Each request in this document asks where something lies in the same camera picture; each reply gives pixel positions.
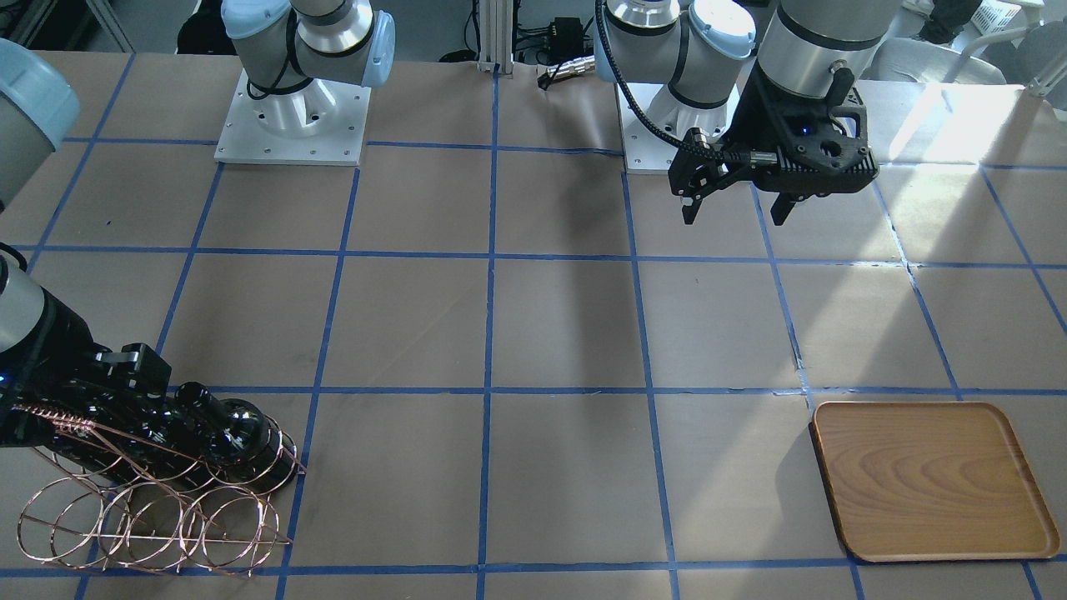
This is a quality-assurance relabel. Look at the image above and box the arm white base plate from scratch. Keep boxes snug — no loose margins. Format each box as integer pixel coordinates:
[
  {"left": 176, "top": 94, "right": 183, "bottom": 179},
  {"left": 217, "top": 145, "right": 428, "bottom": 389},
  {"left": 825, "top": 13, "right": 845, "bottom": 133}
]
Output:
[
  {"left": 214, "top": 72, "right": 371, "bottom": 167},
  {"left": 615, "top": 82, "right": 743, "bottom": 176}
]

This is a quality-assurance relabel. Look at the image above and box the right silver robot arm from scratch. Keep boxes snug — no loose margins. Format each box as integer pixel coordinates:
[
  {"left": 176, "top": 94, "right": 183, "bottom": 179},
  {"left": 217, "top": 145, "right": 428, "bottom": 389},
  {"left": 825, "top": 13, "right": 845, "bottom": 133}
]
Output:
[{"left": 3, "top": 1, "right": 395, "bottom": 448}]

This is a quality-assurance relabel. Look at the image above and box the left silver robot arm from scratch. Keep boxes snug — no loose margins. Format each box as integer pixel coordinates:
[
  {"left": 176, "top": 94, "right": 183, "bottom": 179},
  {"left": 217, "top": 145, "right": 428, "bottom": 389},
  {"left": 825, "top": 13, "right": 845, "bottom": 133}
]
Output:
[{"left": 594, "top": 1, "right": 899, "bottom": 225}]

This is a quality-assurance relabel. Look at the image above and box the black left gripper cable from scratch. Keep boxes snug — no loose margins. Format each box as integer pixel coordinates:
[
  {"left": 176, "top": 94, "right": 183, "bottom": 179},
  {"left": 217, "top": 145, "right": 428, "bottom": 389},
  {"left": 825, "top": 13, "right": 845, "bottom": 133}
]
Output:
[{"left": 595, "top": 0, "right": 755, "bottom": 163}]

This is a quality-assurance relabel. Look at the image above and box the aluminium frame post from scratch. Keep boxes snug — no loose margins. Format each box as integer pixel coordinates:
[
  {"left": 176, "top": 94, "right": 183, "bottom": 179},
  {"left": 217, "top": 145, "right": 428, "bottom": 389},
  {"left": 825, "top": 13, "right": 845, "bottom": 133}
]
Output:
[{"left": 476, "top": 0, "right": 515, "bottom": 78}]

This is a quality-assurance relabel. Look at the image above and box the copper wire bottle rack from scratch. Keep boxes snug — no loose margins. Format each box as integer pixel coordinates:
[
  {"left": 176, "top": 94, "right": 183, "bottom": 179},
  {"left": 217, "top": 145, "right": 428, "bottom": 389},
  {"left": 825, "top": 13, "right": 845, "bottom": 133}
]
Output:
[{"left": 13, "top": 402, "right": 293, "bottom": 578}]

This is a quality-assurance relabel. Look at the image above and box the wooden tray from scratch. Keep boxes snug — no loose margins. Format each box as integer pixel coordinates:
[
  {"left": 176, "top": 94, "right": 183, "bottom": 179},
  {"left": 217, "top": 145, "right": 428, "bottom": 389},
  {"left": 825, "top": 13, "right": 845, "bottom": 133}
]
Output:
[{"left": 810, "top": 400, "right": 1062, "bottom": 563}]

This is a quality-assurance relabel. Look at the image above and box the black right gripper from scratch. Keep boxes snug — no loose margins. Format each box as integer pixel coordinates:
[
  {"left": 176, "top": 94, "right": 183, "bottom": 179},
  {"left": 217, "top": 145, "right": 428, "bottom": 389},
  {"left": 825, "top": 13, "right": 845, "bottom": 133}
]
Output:
[{"left": 3, "top": 293, "right": 172, "bottom": 448}]

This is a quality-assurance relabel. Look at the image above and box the dark wine bottle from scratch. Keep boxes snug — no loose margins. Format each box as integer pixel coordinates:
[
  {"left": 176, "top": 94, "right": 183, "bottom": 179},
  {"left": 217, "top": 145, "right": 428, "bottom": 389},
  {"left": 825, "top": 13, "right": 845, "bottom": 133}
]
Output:
[
  {"left": 46, "top": 397, "right": 213, "bottom": 491},
  {"left": 174, "top": 381, "right": 298, "bottom": 495}
]

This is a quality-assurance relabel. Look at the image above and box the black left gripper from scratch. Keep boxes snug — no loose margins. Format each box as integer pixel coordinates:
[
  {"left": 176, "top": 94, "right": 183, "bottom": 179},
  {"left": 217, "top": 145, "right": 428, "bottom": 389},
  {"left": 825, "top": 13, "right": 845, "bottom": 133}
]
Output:
[{"left": 669, "top": 58, "right": 879, "bottom": 227}]

